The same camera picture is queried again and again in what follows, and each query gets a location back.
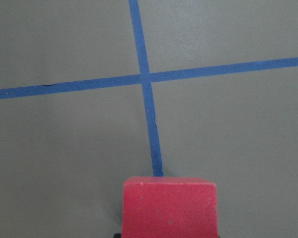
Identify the red wooden block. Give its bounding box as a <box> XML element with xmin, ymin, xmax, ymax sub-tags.
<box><xmin>121</xmin><ymin>177</ymin><xmax>219</xmax><ymax>238</ymax></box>

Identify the blue tape line crosswise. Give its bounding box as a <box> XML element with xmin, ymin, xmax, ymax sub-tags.
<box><xmin>0</xmin><ymin>57</ymin><xmax>298</xmax><ymax>100</ymax></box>

